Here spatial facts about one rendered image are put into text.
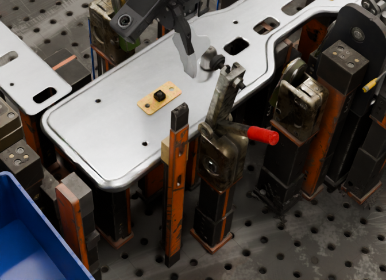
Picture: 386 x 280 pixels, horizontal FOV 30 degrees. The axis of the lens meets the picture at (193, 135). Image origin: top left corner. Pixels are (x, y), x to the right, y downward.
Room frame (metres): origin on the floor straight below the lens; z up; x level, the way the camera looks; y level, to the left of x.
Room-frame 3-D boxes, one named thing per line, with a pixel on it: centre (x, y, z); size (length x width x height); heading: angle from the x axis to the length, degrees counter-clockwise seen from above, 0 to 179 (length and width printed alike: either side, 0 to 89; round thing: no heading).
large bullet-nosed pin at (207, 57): (0.94, -0.02, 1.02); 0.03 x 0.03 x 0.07
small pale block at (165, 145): (0.70, 0.03, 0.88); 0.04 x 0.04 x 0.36; 47
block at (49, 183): (0.66, 0.25, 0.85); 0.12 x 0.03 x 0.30; 47
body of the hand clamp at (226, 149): (0.74, -0.05, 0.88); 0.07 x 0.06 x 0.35; 47
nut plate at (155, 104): (0.85, 0.07, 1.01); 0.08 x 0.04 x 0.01; 137
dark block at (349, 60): (0.88, -0.25, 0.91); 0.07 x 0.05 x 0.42; 47
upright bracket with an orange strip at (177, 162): (0.67, 0.02, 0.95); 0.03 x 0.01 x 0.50; 137
